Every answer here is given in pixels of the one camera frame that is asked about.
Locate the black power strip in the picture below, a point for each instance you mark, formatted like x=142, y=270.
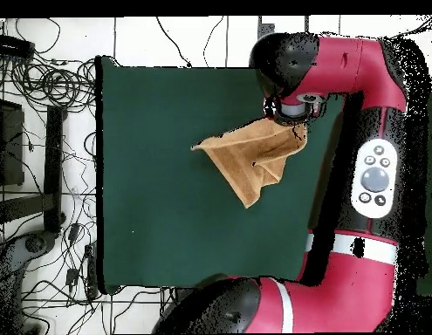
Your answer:
x=11, y=47

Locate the small grey box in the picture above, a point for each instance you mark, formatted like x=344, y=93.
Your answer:
x=268, y=28

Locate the grey square floor frame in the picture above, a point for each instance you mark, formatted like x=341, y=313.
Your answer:
x=259, y=24

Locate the black power adapter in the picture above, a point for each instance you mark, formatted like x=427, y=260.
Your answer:
x=71, y=276

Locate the tan terry towel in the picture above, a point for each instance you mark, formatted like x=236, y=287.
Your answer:
x=243, y=160

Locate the black box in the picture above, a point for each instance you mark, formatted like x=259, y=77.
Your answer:
x=9, y=146

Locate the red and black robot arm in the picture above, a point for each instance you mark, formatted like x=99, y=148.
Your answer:
x=341, y=59

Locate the dark green tablecloth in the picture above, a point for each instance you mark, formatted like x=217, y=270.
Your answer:
x=149, y=139

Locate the grey tripod base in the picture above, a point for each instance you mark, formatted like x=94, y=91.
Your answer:
x=34, y=244

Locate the black stand foot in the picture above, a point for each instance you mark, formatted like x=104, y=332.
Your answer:
x=54, y=157

